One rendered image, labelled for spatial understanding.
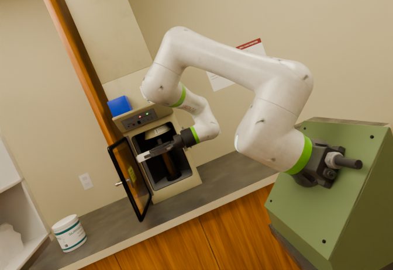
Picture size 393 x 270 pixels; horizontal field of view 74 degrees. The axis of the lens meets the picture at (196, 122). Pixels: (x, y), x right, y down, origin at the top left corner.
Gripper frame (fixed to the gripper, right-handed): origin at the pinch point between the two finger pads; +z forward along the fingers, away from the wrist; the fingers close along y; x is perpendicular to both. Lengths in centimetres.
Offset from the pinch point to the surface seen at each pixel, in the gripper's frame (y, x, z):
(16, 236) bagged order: -52, 24, 106
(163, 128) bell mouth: -30.0, -6.7, -12.8
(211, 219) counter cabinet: 0.4, 43.7, -18.2
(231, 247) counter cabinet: 0, 62, -22
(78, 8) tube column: -26, -86, 4
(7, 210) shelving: -68, 7, 114
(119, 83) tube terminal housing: -26.0, -40.6, -0.1
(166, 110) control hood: -20.9, -16.1, -18.6
